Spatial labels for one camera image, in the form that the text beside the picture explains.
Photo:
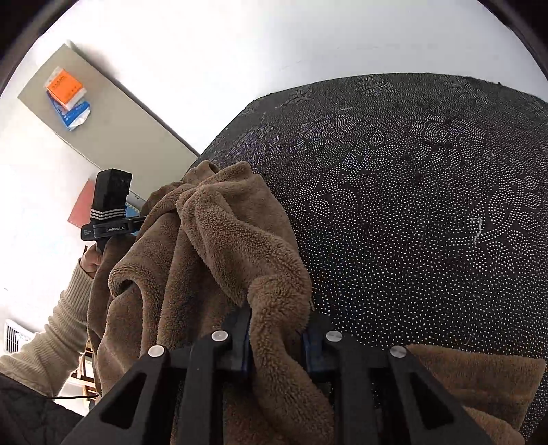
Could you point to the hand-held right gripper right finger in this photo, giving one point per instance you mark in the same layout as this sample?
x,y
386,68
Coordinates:
x,y
310,353

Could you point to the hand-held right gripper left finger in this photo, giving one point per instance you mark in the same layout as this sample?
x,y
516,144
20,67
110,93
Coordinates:
x,y
234,342

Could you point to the brown fleece sweater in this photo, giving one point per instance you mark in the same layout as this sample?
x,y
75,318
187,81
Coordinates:
x,y
205,239

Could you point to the person's left hand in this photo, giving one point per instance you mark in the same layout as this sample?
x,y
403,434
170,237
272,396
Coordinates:
x,y
90,262

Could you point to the red panel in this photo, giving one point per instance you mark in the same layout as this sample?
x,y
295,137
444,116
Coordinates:
x,y
83,205

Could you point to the grey cabinet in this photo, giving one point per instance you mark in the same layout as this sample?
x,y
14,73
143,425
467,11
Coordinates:
x,y
124,128

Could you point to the blue tissue pack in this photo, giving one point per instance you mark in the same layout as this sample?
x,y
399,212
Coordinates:
x,y
77,115

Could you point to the orange tissue pack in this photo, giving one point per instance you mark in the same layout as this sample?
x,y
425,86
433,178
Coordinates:
x,y
64,87

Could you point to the wooden chair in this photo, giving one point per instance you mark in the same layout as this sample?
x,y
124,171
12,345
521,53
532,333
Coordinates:
x,y
87,376

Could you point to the white floor vent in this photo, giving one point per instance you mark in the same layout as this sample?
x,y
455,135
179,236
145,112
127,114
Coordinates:
x,y
15,338

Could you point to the black dotted tablecloth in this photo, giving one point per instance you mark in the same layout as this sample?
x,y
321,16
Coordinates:
x,y
406,192

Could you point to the person's dark clothing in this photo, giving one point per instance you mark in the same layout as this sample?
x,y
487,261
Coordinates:
x,y
34,415

